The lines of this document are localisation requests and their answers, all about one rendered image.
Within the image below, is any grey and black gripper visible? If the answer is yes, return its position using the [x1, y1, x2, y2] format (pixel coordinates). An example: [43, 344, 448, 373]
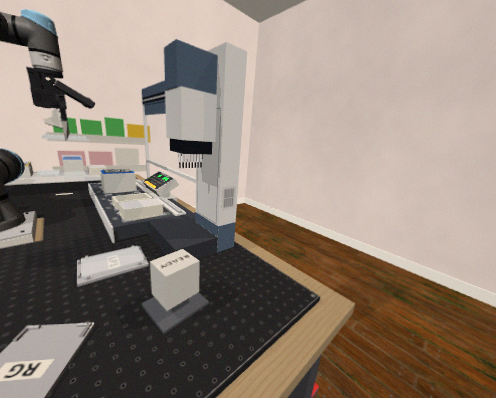
[26, 67, 70, 140]

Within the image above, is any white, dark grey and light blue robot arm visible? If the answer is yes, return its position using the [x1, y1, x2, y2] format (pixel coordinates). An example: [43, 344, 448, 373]
[0, 9, 95, 232]

